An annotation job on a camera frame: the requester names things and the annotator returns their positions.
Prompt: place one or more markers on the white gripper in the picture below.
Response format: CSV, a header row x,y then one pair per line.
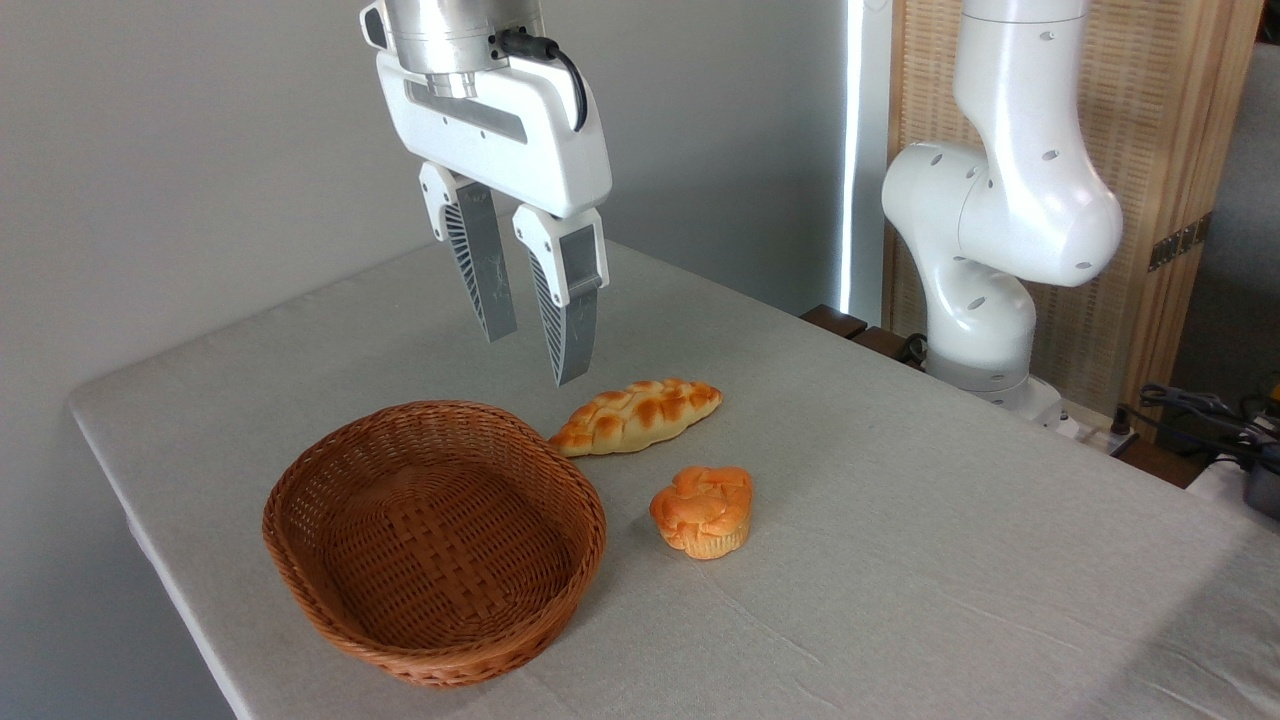
x,y
520,140

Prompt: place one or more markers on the round orange muffin bread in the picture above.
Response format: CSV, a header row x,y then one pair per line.
x,y
702,510

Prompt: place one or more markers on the long braided bread loaf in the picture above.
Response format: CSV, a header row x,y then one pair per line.
x,y
635,415

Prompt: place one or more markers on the brown woven wicker basket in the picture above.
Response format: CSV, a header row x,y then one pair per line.
x,y
440,520

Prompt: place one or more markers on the dark brown wooden block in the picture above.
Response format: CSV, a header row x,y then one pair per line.
x,y
838,320

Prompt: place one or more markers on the grey tablecloth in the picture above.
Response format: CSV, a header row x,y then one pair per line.
x,y
900,550

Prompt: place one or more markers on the white power strip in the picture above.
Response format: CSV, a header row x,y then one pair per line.
x,y
1085,425

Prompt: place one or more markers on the dark metal screen hinge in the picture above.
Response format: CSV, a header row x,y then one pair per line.
x,y
1180,242

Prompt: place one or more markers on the grey metal device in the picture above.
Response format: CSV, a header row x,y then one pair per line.
x,y
1265,485

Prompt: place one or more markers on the bright white vertical frame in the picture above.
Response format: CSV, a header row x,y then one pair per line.
x,y
865,150

